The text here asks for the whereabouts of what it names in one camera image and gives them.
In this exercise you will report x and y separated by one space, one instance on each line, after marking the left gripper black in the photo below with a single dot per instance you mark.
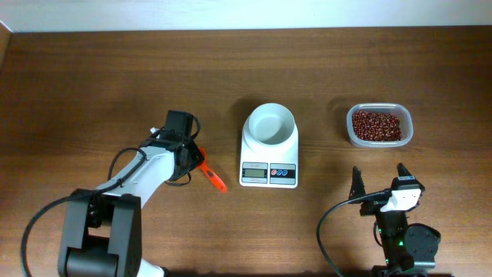
191 154

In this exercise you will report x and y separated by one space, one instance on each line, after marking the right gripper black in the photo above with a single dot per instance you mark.
373 206

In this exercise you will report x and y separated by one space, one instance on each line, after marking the red beans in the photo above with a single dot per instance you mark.
376 126

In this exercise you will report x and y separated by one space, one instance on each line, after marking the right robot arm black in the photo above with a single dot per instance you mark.
409 249

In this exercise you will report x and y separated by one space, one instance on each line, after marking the orange measuring scoop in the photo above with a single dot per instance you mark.
211 175

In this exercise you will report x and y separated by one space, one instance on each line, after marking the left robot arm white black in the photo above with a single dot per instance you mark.
102 233

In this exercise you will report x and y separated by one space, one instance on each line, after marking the white digital kitchen scale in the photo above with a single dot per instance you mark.
269 166

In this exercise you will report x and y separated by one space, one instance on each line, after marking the white round bowl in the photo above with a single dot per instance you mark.
271 124

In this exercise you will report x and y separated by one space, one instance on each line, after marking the clear plastic container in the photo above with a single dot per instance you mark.
397 110

